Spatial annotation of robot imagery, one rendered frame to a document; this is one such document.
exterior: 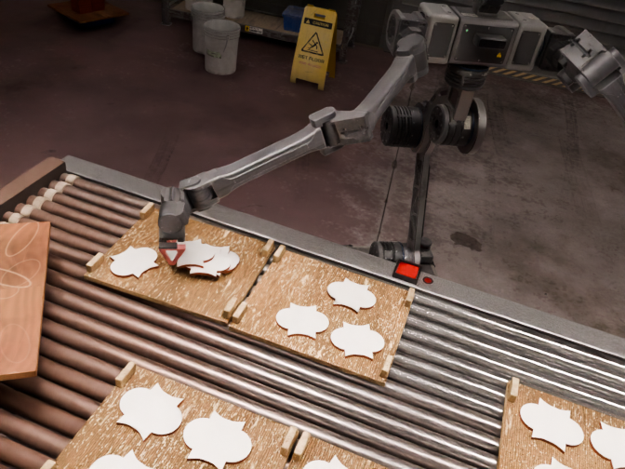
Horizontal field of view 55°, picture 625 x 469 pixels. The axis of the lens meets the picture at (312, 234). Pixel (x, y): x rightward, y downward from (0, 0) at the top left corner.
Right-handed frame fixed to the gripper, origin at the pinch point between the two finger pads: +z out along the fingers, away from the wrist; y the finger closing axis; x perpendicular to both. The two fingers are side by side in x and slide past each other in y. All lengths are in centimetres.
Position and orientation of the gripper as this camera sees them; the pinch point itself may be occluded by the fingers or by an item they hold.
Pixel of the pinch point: (171, 252)
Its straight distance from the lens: 167.3
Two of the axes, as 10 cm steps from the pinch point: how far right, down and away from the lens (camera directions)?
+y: -2.0, -6.2, 7.6
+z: -1.5, 7.9, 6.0
